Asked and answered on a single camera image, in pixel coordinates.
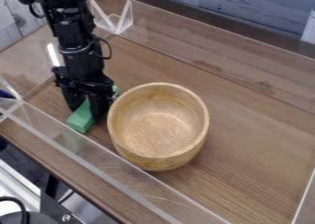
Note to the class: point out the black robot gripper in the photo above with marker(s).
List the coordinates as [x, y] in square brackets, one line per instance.
[81, 79]

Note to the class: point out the green rectangular block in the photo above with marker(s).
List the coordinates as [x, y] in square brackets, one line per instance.
[80, 120]

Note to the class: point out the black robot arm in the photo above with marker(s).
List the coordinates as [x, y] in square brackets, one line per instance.
[69, 20]

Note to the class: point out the brown wooden bowl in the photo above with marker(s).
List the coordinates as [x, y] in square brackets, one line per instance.
[158, 123]

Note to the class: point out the clear acrylic enclosure wall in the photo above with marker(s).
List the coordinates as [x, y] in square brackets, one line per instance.
[252, 176]

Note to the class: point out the black metal bracket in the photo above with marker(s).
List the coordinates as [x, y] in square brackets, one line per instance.
[54, 211]

